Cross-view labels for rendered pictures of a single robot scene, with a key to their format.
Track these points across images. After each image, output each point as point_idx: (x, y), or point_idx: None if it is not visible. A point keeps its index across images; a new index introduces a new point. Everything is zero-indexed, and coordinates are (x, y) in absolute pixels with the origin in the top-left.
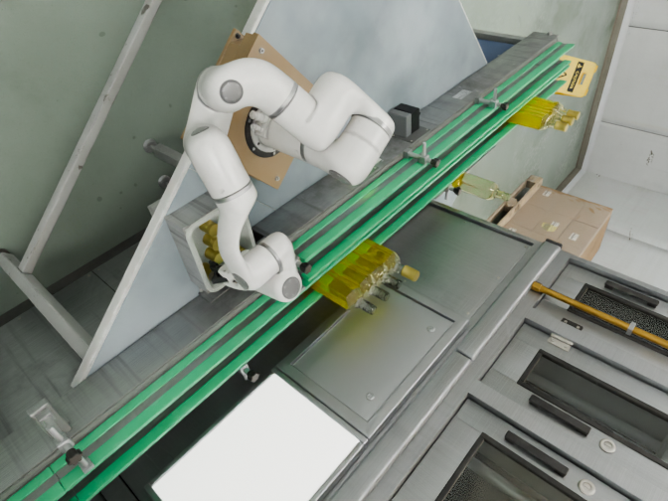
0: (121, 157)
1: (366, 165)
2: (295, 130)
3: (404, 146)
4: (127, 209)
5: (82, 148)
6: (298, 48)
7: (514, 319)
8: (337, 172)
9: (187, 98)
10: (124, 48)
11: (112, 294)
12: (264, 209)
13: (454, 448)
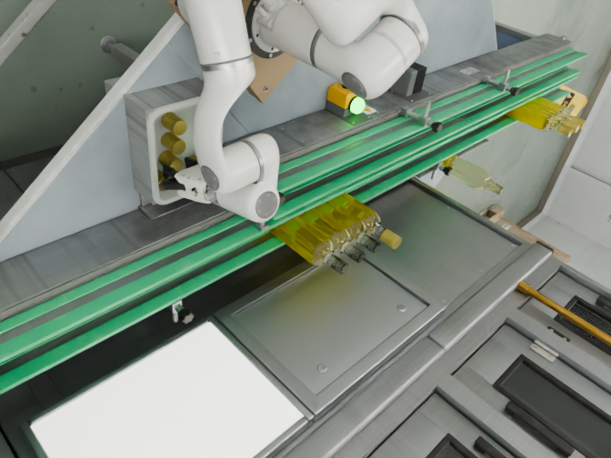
0: (72, 47)
1: (389, 74)
2: (320, 7)
3: (403, 104)
4: (64, 111)
5: (31, 13)
6: None
7: (495, 316)
8: (354, 75)
9: (163, 3)
10: None
11: None
12: (237, 128)
13: (414, 446)
